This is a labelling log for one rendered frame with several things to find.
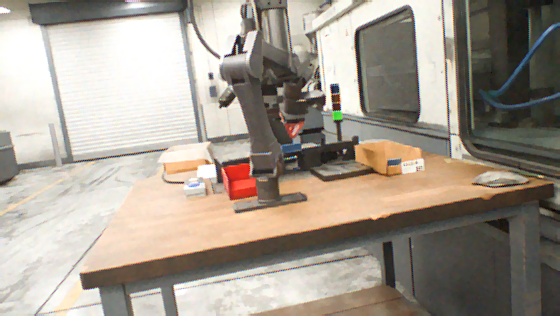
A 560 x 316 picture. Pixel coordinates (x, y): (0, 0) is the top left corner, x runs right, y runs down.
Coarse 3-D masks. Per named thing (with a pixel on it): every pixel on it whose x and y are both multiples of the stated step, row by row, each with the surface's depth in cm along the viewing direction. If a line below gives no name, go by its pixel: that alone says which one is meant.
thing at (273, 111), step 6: (276, 84) 152; (282, 84) 151; (282, 90) 152; (264, 96) 169; (270, 96) 156; (276, 96) 147; (282, 96) 148; (264, 102) 172; (270, 102) 158; (276, 102) 148; (282, 102) 148; (270, 108) 149; (276, 108) 149; (306, 108) 151; (270, 114) 149; (276, 114) 149; (276, 120) 153
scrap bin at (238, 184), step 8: (224, 168) 149; (232, 168) 149; (240, 168) 150; (248, 168) 150; (224, 176) 138; (232, 176) 150; (240, 176) 150; (248, 176) 151; (224, 184) 147; (232, 184) 145; (240, 184) 143; (248, 184) 142; (232, 192) 125; (240, 192) 126; (248, 192) 126; (256, 192) 127; (232, 200) 126
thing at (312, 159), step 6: (306, 150) 153; (312, 150) 154; (318, 150) 154; (288, 156) 152; (300, 156) 157; (306, 156) 154; (312, 156) 154; (318, 156) 155; (300, 162) 158; (306, 162) 154; (312, 162) 154; (318, 162) 155; (300, 168) 160; (306, 168) 154; (282, 174) 153
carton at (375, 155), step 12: (372, 144) 155; (384, 144) 156; (396, 144) 147; (360, 156) 150; (372, 156) 140; (384, 156) 131; (396, 156) 148; (408, 156) 140; (420, 156) 133; (384, 168) 132; (396, 168) 131; (408, 168) 132; (420, 168) 133
